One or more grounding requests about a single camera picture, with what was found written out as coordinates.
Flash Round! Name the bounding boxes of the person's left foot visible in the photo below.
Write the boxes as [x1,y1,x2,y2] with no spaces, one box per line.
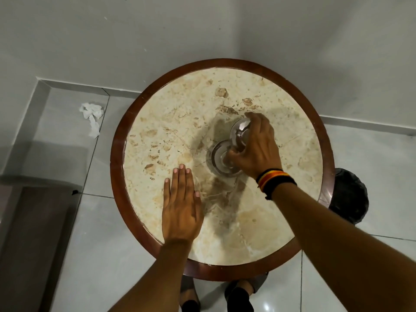
[180,275,201,312]

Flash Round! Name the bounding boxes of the black trash bin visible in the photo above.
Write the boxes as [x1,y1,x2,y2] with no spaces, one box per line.
[328,168,370,226]

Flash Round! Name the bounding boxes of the person's right forearm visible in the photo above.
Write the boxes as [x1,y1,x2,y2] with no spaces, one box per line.
[271,183,416,312]

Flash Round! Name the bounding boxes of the black thread wristband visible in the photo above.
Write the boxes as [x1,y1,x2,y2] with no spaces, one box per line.
[261,176,298,201]

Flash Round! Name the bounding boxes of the person's right hand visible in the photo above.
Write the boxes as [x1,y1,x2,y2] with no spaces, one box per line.
[226,112,283,181]

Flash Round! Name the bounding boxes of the clear drinking glass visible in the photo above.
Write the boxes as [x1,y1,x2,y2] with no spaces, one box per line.
[206,140,244,178]
[229,117,252,150]

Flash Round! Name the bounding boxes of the person's right foot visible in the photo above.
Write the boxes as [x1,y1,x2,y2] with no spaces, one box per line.
[224,273,269,312]

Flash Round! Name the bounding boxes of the round marble table wooden rim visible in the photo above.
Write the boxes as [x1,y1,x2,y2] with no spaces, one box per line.
[110,58,335,282]

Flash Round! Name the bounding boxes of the red yellow striped wristband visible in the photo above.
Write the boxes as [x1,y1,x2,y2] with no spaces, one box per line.
[257,170,291,192]

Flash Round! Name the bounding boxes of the crumpled white tissue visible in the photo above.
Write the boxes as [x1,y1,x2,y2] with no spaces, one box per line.
[79,102,105,139]

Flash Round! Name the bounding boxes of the person's left forearm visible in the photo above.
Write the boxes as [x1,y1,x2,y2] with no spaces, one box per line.
[109,239,196,312]

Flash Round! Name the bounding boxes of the person's left hand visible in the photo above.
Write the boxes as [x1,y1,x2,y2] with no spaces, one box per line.
[161,164,205,243]

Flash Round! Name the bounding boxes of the person's foot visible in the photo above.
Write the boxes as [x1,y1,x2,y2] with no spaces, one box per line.
[224,273,269,312]
[180,275,201,312]

